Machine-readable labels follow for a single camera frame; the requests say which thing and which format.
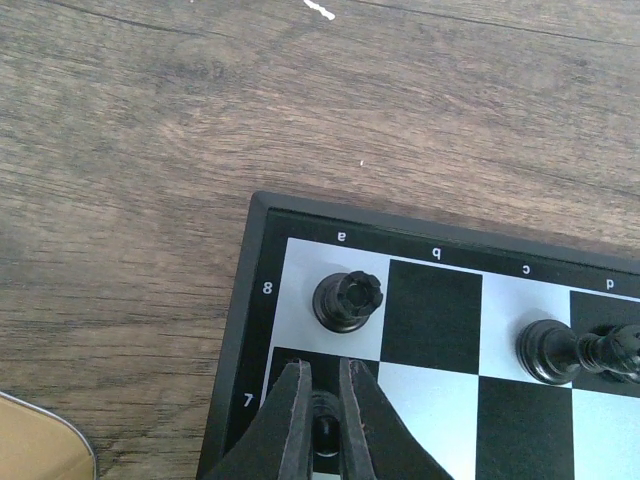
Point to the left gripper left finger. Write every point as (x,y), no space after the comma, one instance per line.
(277,443)

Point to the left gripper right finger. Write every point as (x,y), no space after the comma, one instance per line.
(375,443)

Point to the black pawn chess piece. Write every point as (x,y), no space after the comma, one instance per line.
(325,424)

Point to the black and silver chessboard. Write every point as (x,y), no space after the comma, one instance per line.
(442,343)

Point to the yellow tin box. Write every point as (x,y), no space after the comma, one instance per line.
(38,444)

